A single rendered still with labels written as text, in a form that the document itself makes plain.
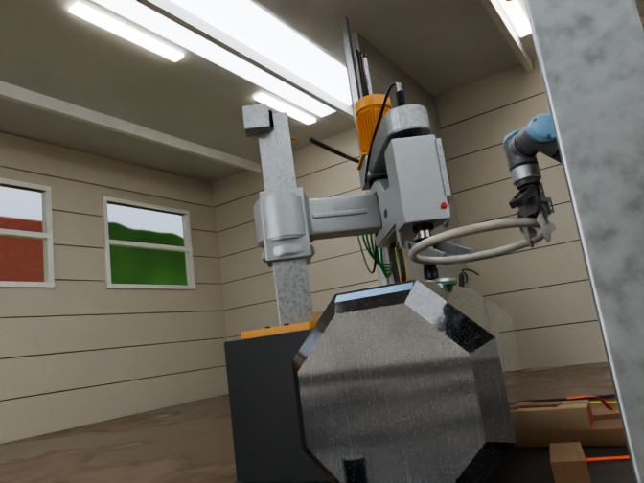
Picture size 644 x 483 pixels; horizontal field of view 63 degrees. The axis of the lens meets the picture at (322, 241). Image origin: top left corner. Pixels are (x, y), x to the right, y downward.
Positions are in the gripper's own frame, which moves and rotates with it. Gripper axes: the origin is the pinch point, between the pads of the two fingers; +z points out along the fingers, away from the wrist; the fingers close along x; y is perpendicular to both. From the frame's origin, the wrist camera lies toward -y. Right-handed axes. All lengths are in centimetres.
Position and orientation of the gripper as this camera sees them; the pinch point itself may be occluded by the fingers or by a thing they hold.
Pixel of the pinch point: (538, 241)
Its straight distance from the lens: 177.7
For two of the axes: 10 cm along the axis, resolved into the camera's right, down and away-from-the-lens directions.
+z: 1.3, 9.6, -2.6
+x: -5.4, 2.9, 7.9
